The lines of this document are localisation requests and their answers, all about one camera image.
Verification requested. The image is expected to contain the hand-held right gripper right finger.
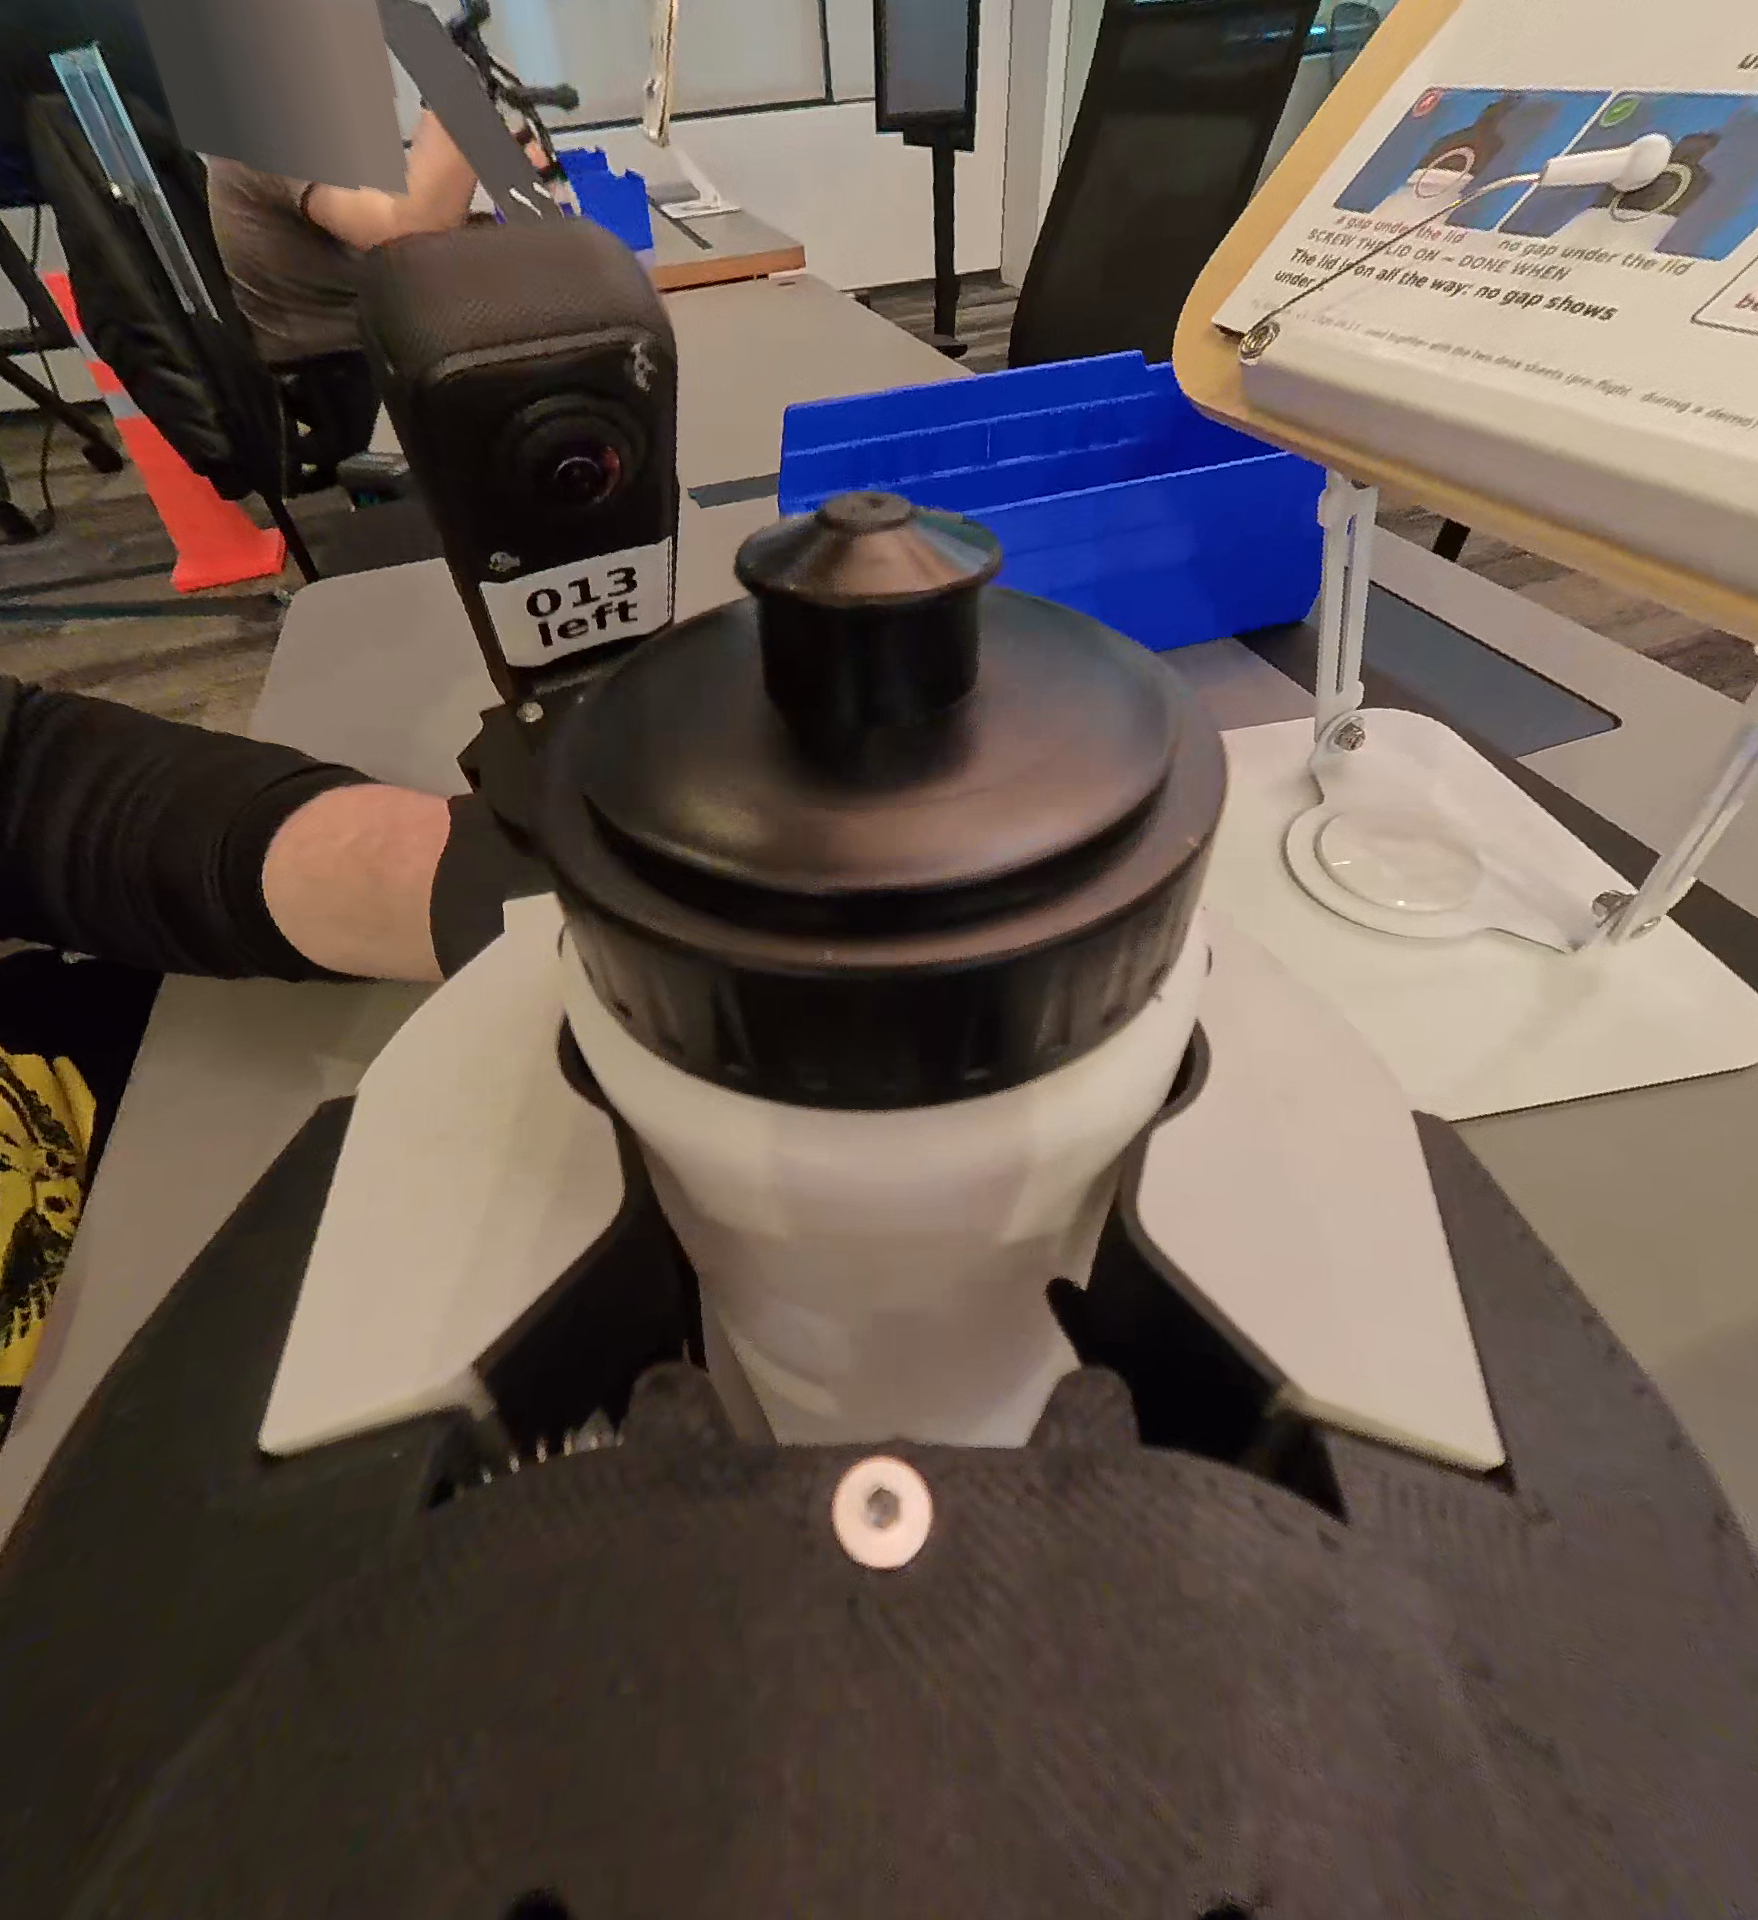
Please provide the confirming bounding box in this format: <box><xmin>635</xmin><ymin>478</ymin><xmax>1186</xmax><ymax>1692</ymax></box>
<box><xmin>1059</xmin><ymin>916</ymin><xmax>1509</xmax><ymax>1480</ymax></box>

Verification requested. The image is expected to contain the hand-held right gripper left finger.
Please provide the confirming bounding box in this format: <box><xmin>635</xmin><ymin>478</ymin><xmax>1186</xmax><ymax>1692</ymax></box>
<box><xmin>260</xmin><ymin>903</ymin><xmax>688</xmax><ymax>1467</ymax></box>

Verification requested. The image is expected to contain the white bottle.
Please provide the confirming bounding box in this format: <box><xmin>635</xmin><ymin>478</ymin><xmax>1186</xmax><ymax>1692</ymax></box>
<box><xmin>557</xmin><ymin>955</ymin><xmax>1217</xmax><ymax>1448</ymax></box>

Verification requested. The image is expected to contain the black bottle lid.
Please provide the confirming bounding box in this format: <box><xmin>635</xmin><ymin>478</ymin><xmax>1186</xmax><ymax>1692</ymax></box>
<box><xmin>533</xmin><ymin>489</ymin><xmax>1231</xmax><ymax>1115</ymax></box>

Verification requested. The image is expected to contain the person's left forearm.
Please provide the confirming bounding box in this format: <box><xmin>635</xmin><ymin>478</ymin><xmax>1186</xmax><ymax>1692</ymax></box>
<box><xmin>0</xmin><ymin>637</ymin><xmax>372</xmax><ymax>983</ymax></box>

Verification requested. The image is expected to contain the person's left hand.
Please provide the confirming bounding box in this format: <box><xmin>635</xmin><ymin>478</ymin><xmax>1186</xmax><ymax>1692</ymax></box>
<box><xmin>263</xmin><ymin>775</ymin><xmax>557</xmax><ymax>991</ymax></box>

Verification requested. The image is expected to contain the small blue plastic bin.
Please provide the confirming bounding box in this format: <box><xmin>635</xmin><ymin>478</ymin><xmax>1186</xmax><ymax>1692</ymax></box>
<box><xmin>566</xmin><ymin>147</ymin><xmax>662</xmax><ymax>259</ymax></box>

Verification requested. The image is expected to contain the wooden top desk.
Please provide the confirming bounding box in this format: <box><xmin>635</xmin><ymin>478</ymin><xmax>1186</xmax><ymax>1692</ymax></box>
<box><xmin>639</xmin><ymin>195</ymin><xmax>810</xmax><ymax>298</ymax></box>

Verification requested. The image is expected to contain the orange traffic cone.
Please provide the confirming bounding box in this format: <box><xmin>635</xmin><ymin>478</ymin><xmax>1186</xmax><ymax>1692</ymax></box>
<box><xmin>40</xmin><ymin>273</ymin><xmax>291</xmax><ymax>597</ymax></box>

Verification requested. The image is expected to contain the clear round stand foot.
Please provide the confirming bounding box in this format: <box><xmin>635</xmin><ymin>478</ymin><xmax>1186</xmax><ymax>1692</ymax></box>
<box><xmin>1281</xmin><ymin>785</ymin><xmax>1637</xmax><ymax>949</ymax></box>

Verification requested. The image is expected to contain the white standing panel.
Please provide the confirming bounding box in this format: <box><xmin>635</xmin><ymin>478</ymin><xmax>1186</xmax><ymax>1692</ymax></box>
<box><xmin>636</xmin><ymin>0</ymin><xmax>688</xmax><ymax>152</ymax></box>

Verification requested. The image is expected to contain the black office chair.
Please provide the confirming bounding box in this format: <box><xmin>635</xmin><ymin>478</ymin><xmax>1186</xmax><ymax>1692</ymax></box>
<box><xmin>1002</xmin><ymin>0</ymin><xmax>1332</xmax><ymax>379</ymax></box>
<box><xmin>22</xmin><ymin>44</ymin><xmax>389</xmax><ymax>590</ymax></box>

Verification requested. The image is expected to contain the black screen stand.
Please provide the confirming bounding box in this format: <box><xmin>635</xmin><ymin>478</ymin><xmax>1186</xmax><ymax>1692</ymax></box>
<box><xmin>0</xmin><ymin>150</ymin><xmax>135</xmax><ymax>550</ymax></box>

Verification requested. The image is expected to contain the black standing monitor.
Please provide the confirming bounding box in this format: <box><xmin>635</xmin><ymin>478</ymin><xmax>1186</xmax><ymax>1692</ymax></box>
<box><xmin>870</xmin><ymin>0</ymin><xmax>990</xmax><ymax>350</ymax></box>

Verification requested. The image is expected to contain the wooden display board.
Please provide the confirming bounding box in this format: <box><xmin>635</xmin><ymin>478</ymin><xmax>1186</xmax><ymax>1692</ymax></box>
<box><xmin>1170</xmin><ymin>0</ymin><xmax>1758</xmax><ymax>671</ymax></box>

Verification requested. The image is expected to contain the printed paper sheet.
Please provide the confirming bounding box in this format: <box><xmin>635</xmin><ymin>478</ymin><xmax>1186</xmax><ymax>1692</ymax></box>
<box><xmin>1214</xmin><ymin>0</ymin><xmax>1758</xmax><ymax>578</ymax></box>

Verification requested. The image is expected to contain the black wall screen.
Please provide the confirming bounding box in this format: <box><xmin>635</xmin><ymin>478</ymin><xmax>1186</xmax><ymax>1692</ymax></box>
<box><xmin>0</xmin><ymin>0</ymin><xmax>155</xmax><ymax>157</ymax></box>

